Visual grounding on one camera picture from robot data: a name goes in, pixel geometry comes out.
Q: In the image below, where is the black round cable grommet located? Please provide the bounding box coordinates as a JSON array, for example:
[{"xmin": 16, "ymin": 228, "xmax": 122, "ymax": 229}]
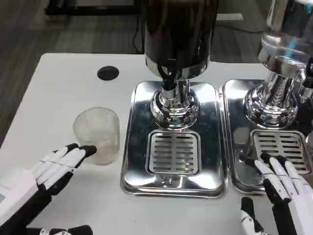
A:
[{"xmin": 97, "ymin": 66, "xmax": 120, "ymax": 81}]

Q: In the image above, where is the dark drink dispenser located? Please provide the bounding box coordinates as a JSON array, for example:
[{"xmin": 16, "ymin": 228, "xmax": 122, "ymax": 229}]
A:
[{"xmin": 140, "ymin": 0, "xmax": 219, "ymax": 130}]

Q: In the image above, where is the black cable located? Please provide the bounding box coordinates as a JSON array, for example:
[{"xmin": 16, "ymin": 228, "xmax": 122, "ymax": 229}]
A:
[{"xmin": 132, "ymin": 12, "xmax": 145, "ymax": 54}]

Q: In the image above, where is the clear ribbed glass cup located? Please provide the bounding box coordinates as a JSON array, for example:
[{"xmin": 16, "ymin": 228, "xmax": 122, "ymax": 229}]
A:
[{"xmin": 72, "ymin": 106, "xmax": 121, "ymax": 166}]

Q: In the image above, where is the clear drink dispenser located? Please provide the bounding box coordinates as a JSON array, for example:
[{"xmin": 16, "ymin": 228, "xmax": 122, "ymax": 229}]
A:
[{"xmin": 243, "ymin": 0, "xmax": 313, "ymax": 130}]

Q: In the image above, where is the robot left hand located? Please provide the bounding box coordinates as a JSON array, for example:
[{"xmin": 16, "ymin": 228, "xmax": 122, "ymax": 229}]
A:
[{"xmin": 0, "ymin": 143, "xmax": 98, "ymax": 235}]

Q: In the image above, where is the steel drip tray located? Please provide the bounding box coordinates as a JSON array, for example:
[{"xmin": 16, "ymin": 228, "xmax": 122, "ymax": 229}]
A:
[
  {"xmin": 219, "ymin": 78, "xmax": 313, "ymax": 196},
  {"xmin": 119, "ymin": 80, "xmax": 229, "ymax": 199}
]

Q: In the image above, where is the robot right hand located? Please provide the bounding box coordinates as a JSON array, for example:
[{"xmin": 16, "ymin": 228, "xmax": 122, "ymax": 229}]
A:
[{"xmin": 240, "ymin": 152, "xmax": 313, "ymax": 235}]

